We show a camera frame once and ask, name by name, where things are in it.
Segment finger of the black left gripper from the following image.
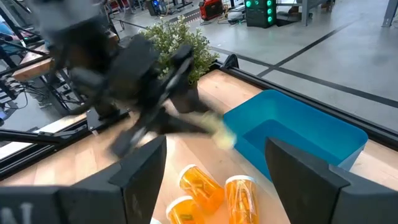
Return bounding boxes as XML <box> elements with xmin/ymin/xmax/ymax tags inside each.
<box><xmin>167</xmin><ymin>93</ymin><xmax>220</xmax><ymax>119</ymax></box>
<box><xmin>149</xmin><ymin>114</ymin><xmax>218</xmax><ymax>138</ymax></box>

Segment red equipment case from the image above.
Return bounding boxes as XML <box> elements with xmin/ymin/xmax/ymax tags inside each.
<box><xmin>198</xmin><ymin>0</ymin><xmax>224</xmax><ymax>22</ymax></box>

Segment blue plastic bin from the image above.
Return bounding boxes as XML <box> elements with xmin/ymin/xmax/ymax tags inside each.
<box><xmin>222</xmin><ymin>89</ymin><xmax>369</xmax><ymax>183</ymax></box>

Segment wooden workbench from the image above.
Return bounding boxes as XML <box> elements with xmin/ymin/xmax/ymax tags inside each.
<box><xmin>12</xmin><ymin>30</ymin><xmax>121</xmax><ymax>83</ymax></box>

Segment black table edge rail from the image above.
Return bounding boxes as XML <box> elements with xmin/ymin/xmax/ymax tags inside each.
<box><xmin>0</xmin><ymin>107</ymin><xmax>131</xmax><ymax>180</ymax></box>
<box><xmin>214</xmin><ymin>53</ymin><xmax>398</xmax><ymax>151</ymax></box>

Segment clear pill bottle white cap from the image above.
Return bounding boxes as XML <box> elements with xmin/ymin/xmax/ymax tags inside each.
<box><xmin>198</xmin><ymin>111</ymin><xmax>238</xmax><ymax>151</ymax></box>

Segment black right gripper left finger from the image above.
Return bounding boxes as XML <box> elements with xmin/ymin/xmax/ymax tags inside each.
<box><xmin>57</xmin><ymin>135</ymin><xmax>167</xmax><ymax>224</ymax></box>

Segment small white machine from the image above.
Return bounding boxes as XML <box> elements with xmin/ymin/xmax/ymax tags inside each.
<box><xmin>226</xmin><ymin>11</ymin><xmax>247</xmax><ymax>26</ymax></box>

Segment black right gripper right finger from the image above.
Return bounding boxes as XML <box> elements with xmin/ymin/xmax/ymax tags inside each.
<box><xmin>265</xmin><ymin>136</ymin><xmax>398</xmax><ymax>224</ymax></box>

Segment grey metal post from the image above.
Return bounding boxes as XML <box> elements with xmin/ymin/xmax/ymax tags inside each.
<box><xmin>381</xmin><ymin>0</ymin><xmax>398</xmax><ymax>28</ymax></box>

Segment green potted plant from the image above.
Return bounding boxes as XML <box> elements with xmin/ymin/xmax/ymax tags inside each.
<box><xmin>139</xmin><ymin>15</ymin><xmax>220</xmax><ymax>108</ymax></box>

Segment black computer green lights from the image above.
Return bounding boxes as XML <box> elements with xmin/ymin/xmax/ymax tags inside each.
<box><xmin>244</xmin><ymin>0</ymin><xmax>277</xmax><ymax>29</ymax></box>

